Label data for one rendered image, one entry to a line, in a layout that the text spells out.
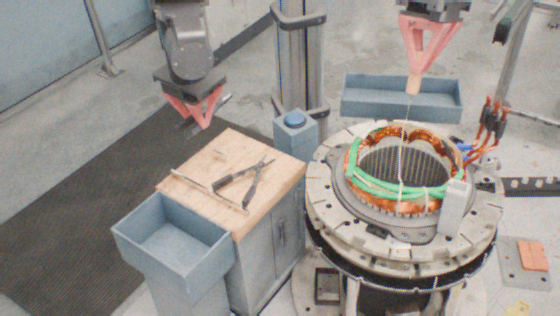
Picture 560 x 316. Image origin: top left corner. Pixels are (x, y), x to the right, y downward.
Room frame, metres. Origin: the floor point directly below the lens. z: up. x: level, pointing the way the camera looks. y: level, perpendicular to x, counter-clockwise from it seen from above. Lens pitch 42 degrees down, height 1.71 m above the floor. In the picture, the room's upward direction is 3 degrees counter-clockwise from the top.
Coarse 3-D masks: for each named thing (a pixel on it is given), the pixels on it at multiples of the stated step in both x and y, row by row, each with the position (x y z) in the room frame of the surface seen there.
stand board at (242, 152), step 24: (216, 144) 0.76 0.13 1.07; (240, 144) 0.76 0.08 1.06; (264, 144) 0.75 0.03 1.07; (192, 168) 0.70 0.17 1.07; (216, 168) 0.70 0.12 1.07; (240, 168) 0.69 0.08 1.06; (264, 168) 0.69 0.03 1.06; (288, 168) 0.68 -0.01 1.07; (168, 192) 0.64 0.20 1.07; (192, 192) 0.64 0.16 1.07; (216, 192) 0.63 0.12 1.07; (240, 192) 0.63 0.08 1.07; (264, 192) 0.63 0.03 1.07; (216, 216) 0.58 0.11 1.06; (240, 216) 0.58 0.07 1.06
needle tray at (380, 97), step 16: (352, 80) 0.98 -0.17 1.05; (368, 80) 0.97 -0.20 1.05; (384, 80) 0.97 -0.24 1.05; (400, 80) 0.96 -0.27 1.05; (432, 80) 0.94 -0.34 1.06; (448, 80) 0.94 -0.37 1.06; (352, 96) 0.95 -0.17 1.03; (368, 96) 0.95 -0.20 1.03; (384, 96) 0.94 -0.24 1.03; (400, 96) 0.94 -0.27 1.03; (416, 96) 0.93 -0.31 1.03; (432, 96) 0.93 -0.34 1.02; (448, 96) 0.93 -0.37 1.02; (352, 112) 0.88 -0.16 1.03; (368, 112) 0.87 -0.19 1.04; (384, 112) 0.86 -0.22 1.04; (400, 112) 0.86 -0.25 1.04; (416, 112) 0.85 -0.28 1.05; (432, 112) 0.84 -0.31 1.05; (448, 112) 0.84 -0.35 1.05
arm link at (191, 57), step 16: (160, 0) 0.67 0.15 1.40; (176, 0) 0.67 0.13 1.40; (192, 0) 0.68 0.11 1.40; (208, 0) 0.68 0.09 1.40; (176, 16) 0.63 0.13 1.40; (192, 16) 0.63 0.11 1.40; (176, 32) 0.59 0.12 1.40; (192, 32) 0.59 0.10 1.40; (176, 48) 0.59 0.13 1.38; (192, 48) 0.59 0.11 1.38; (208, 48) 0.59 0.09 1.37; (176, 64) 0.58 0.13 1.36; (192, 64) 0.59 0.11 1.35; (208, 64) 0.59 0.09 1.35
